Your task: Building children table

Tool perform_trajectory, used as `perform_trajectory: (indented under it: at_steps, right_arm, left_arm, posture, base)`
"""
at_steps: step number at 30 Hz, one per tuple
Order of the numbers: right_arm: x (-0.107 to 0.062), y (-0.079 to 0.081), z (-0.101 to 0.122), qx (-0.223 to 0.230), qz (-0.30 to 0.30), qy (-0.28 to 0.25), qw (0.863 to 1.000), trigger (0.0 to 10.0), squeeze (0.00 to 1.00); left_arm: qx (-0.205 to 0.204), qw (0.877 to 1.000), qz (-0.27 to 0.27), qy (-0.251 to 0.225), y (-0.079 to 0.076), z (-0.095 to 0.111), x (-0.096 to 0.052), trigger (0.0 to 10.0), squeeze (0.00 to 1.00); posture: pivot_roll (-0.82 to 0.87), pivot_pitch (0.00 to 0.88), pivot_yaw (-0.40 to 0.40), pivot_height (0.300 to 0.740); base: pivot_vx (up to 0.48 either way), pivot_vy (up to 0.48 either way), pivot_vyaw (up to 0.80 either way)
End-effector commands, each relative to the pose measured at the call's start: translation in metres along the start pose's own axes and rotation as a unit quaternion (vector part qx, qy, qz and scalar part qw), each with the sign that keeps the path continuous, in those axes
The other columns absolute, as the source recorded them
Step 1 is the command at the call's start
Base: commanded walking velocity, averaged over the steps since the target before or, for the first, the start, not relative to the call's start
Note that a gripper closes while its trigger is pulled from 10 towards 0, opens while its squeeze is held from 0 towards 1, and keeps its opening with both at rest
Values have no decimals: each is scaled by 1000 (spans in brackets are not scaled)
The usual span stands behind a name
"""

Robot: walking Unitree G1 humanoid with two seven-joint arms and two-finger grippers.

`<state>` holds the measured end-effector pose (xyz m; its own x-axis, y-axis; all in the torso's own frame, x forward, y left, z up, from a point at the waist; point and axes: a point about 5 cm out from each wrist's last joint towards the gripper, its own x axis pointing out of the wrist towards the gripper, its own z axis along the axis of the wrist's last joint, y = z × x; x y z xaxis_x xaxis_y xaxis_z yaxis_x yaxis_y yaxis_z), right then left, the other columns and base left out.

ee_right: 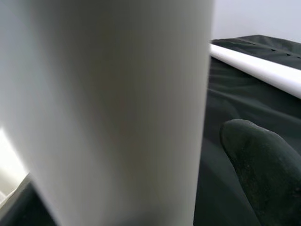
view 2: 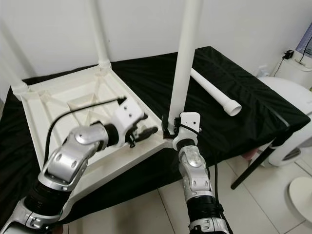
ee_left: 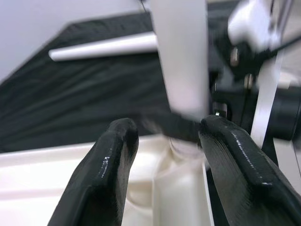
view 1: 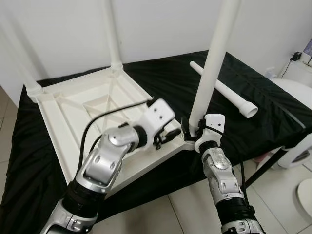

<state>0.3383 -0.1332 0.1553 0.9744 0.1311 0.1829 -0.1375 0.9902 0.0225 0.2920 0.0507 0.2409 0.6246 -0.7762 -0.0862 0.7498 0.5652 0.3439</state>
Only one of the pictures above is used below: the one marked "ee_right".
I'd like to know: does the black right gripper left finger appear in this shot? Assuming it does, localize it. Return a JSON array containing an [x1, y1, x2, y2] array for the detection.
[[0, 175, 57, 226]]

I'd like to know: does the white plastic table top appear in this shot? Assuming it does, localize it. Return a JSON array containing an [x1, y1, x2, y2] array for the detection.
[[0, 127, 31, 201]]

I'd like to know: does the white plastic table leg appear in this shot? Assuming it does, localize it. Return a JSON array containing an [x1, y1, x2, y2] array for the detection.
[[210, 43, 301, 99], [0, 0, 215, 226]]

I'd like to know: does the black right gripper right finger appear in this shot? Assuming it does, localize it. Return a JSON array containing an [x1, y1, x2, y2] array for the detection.
[[220, 119, 301, 226]]

